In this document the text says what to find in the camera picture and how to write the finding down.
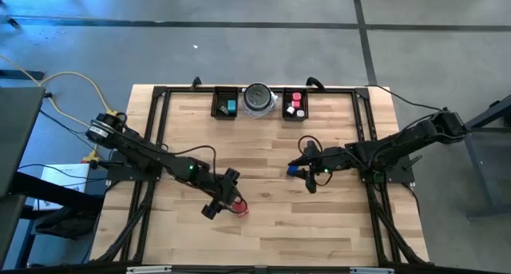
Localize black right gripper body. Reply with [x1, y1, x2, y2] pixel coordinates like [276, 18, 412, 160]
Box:
[305, 140, 356, 194]

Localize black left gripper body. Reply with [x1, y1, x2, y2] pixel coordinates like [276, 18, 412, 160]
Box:
[201, 169, 240, 220]

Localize red box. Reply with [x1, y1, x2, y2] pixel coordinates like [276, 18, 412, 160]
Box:
[232, 200, 250, 220]

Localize black mesh basket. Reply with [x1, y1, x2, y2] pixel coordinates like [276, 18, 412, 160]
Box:
[281, 87, 310, 121]
[210, 85, 240, 121]

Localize black clamp lever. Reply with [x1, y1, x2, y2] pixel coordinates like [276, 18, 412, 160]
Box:
[93, 158, 125, 168]
[402, 154, 423, 172]

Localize white paper booklet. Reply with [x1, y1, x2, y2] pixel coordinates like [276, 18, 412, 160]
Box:
[34, 163, 91, 210]

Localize black bag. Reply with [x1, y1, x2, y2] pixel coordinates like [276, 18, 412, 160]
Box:
[34, 208, 97, 241]

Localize black beam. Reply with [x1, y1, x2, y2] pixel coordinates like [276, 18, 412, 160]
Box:
[11, 172, 105, 215]

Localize black desk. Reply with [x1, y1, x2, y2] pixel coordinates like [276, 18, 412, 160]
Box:
[0, 85, 46, 199]

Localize black flat bar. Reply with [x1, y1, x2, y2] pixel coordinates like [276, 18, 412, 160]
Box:
[0, 69, 45, 81]

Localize white coiled cable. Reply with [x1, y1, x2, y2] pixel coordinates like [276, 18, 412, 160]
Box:
[240, 90, 279, 120]

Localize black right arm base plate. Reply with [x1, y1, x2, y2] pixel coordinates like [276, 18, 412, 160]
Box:
[358, 152, 416, 184]

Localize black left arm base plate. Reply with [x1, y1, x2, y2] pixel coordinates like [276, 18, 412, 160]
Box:
[106, 160, 164, 182]

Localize silver bracket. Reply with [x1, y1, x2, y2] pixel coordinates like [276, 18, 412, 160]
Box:
[350, 267, 395, 274]
[126, 265, 172, 274]

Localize black metal table frame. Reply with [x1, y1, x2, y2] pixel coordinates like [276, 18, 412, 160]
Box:
[92, 85, 427, 267]

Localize grey metal table frame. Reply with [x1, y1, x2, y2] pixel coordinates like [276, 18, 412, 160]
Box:
[458, 96, 511, 221]

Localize yellow extension cable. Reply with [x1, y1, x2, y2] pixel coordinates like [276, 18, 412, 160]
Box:
[0, 54, 115, 131]

